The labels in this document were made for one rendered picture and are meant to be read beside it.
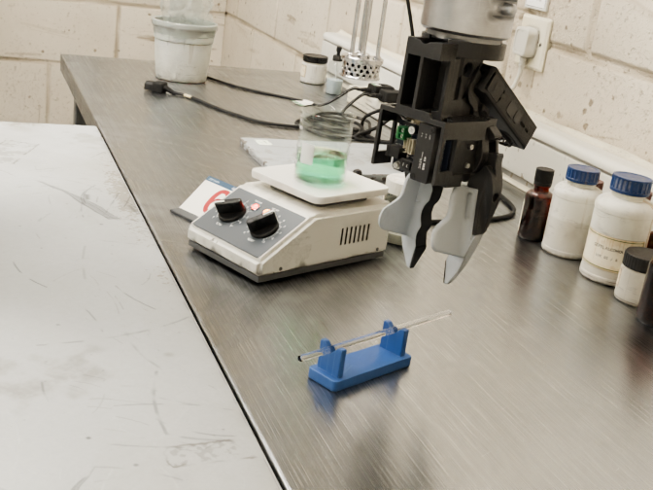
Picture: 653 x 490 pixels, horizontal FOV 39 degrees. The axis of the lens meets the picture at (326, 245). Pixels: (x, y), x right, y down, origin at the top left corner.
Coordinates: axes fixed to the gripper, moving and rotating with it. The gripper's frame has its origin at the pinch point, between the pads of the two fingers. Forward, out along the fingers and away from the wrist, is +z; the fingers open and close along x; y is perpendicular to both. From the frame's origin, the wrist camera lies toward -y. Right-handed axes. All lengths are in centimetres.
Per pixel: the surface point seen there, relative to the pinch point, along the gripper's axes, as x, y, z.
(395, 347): 0.6, 4.4, 7.5
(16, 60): -255, -92, 30
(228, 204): -27.8, 1.4, 3.1
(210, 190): -40.9, -6.7, 6.0
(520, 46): -40, -69, -14
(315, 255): -18.8, -4.1, 6.6
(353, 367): 0.5, 9.7, 8.3
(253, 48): -188, -140, 12
